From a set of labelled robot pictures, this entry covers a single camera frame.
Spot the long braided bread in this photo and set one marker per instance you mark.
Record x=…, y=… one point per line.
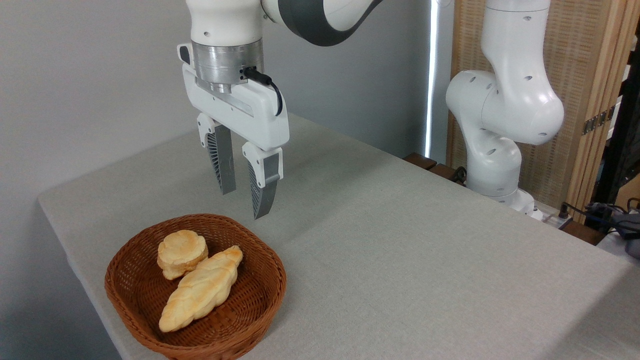
x=200, y=290

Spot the brown wicker basket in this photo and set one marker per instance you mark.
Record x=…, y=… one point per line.
x=250, y=300

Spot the grey power adapter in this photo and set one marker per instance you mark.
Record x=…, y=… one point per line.
x=631, y=235

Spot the black stand frame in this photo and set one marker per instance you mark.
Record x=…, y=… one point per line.
x=620, y=140

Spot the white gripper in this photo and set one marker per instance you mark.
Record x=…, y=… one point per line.
x=235, y=112

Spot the metal screen hinge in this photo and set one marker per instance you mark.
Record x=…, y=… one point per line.
x=597, y=120

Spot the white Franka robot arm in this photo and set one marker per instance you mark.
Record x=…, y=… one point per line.
x=505, y=100

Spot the white power strip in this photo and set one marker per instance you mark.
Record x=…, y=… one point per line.
x=552, y=218

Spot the bright vertical light strip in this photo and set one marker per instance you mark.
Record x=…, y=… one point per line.
x=432, y=75

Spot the grey tablecloth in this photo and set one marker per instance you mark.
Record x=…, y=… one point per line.
x=400, y=250

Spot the woven wooden folding screen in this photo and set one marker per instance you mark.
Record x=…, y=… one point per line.
x=575, y=50

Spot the round bread roll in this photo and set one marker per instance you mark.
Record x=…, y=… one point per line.
x=180, y=250

